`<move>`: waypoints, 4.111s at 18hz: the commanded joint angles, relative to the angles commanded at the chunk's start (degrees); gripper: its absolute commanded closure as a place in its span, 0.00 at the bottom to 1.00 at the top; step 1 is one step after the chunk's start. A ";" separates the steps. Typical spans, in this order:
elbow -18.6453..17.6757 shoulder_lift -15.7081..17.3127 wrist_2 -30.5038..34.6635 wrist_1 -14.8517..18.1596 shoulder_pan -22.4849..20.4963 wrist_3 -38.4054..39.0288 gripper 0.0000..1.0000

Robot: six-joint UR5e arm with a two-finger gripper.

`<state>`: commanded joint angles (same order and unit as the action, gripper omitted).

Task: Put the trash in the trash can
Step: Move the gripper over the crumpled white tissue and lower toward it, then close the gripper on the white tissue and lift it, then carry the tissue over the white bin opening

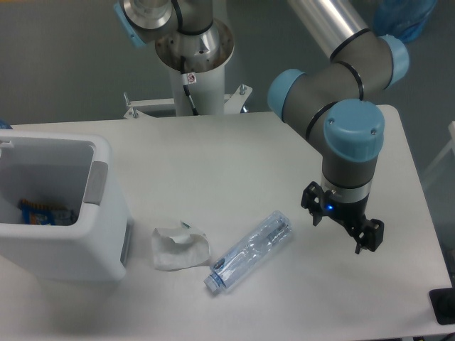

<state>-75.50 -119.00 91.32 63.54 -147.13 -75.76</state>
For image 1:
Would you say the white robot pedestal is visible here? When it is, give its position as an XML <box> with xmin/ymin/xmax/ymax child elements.
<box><xmin>155</xmin><ymin>19</ymin><xmax>234</xmax><ymax>102</ymax></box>

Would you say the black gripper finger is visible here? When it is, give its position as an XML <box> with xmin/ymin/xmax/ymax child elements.
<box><xmin>350</xmin><ymin>216</ymin><xmax>384</xmax><ymax>254</ymax></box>
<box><xmin>301</xmin><ymin>181</ymin><xmax>329</xmax><ymax>226</ymax></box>

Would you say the blue plastic bag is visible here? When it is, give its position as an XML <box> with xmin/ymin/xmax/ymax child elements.
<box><xmin>373</xmin><ymin>0</ymin><xmax>437</xmax><ymax>43</ymax></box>

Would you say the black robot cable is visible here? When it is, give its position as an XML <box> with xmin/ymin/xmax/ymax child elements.
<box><xmin>179</xmin><ymin>55</ymin><xmax>200</xmax><ymax>117</ymax></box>

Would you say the white plastic trash can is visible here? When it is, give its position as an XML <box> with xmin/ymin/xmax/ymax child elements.
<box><xmin>1</xmin><ymin>130</ymin><xmax>132</xmax><ymax>281</ymax></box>

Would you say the white metal base frame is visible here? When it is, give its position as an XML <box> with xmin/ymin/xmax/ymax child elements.
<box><xmin>124</xmin><ymin>84</ymin><xmax>252</xmax><ymax>119</ymax></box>

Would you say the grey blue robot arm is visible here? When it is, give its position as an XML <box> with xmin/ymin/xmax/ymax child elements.
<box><xmin>114</xmin><ymin>1</ymin><xmax>409</xmax><ymax>251</ymax></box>

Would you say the blue snack wrapper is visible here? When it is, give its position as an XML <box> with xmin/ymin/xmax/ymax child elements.
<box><xmin>18</xmin><ymin>199</ymin><xmax>77</xmax><ymax>226</ymax></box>

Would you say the black device at edge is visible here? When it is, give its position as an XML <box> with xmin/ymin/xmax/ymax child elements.
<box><xmin>429</xmin><ymin>288</ymin><xmax>454</xmax><ymax>325</ymax></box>

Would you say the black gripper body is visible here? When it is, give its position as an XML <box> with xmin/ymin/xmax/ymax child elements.
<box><xmin>315</xmin><ymin>183</ymin><xmax>370</xmax><ymax>237</ymax></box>

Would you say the white tissue paper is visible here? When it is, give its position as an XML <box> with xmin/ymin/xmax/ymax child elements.
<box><xmin>151</xmin><ymin>221</ymin><xmax>211</xmax><ymax>271</ymax></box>

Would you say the clear plastic bottle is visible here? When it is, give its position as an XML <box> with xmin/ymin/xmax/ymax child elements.
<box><xmin>203</xmin><ymin>211</ymin><xmax>292</xmax><ymax>295</ymax></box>

